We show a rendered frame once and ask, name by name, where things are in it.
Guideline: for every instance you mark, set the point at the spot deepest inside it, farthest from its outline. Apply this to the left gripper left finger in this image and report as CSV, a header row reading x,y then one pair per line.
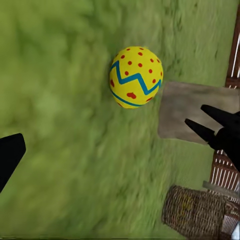
x,y
12,150

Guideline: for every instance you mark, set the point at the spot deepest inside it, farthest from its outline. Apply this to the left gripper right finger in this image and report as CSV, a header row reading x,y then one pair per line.
x,y
232,149

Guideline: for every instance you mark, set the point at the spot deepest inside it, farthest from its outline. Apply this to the wicker basket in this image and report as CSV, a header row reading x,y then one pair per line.
x,y
195,214

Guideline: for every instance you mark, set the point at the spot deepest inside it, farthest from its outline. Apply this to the easter egg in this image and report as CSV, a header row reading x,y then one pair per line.
x,y
136,76

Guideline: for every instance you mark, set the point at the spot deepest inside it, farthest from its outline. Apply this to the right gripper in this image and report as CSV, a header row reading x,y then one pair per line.
x,y
230,122

